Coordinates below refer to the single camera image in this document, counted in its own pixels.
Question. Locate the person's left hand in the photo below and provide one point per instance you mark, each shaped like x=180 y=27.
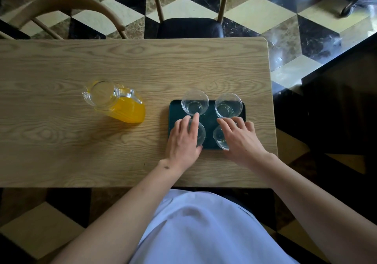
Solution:
x=182 y=148

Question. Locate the person's right hand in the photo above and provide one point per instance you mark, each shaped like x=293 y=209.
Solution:
x=244 y=145

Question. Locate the person's right little finger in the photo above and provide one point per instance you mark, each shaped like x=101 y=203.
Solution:
x=251 y=126

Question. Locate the person's left middle finger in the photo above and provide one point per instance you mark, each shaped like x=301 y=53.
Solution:
x=186 y=124

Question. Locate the person's left thumb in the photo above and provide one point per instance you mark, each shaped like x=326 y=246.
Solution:
x=199 y=148

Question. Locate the person's right middle finger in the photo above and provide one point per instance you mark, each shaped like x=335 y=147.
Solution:
x=234 y=124

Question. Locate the person's right forearm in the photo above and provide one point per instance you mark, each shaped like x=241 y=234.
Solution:
x=309 y=207

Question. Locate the person's left forearm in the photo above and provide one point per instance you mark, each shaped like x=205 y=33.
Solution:
x=126 y=210

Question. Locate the clear drinking glass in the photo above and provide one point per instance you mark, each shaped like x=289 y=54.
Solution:
x=202 y=134
x=228 y=105
x=195 y=101
x=219 y=137

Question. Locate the dark green tray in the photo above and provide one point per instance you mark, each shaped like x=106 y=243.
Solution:
x=209 y=119

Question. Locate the glass pitcher of orange juice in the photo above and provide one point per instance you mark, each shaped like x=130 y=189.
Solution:
x=123 y=109

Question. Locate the white shirt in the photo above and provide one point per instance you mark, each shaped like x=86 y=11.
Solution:
x=212 y=231

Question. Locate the dark wooden furniture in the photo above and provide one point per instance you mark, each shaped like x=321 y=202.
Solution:
x=338 y=101

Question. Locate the wooden chair with black seat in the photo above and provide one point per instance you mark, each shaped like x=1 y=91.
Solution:
x=188 y=28

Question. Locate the wooden chair with curved back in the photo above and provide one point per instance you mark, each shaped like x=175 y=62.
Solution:
x=67 y=1

